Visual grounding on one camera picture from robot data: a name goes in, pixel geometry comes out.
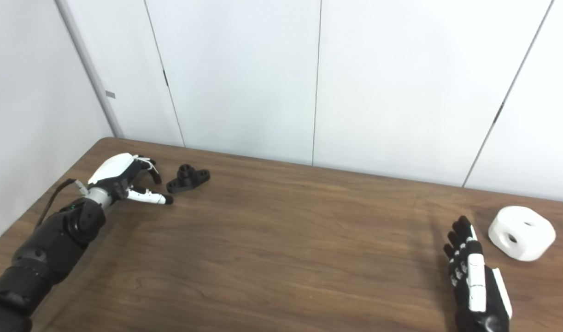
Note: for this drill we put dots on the grey wall corner trim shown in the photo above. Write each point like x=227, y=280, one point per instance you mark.
x=90, y=69

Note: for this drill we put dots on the black flanged holder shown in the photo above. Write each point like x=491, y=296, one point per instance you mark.
x=187, y=179

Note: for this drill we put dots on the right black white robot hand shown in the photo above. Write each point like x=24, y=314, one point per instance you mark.
x=491, y=304

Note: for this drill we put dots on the round white plastic piece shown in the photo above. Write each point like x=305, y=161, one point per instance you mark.
x=530, y=240

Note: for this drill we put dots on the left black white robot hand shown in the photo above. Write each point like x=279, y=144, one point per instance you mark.
x=113, y=168

